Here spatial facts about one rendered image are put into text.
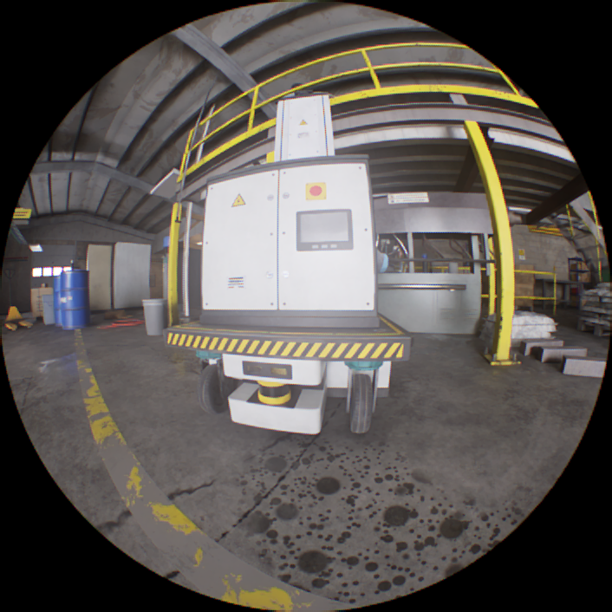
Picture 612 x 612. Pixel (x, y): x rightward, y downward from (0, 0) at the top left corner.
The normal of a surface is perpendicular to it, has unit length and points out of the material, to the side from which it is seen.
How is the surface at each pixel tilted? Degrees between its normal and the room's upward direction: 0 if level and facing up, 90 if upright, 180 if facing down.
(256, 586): 0
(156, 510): 0
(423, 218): 90
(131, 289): 90
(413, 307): 90
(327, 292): 90
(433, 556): 0
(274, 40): 171
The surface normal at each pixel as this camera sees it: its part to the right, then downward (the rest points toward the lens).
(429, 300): -0.46, 0.07
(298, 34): -0.06, 1.00
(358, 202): -0.18, 0.07
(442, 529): -0.01, -1.00
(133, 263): 0.89, 0.02
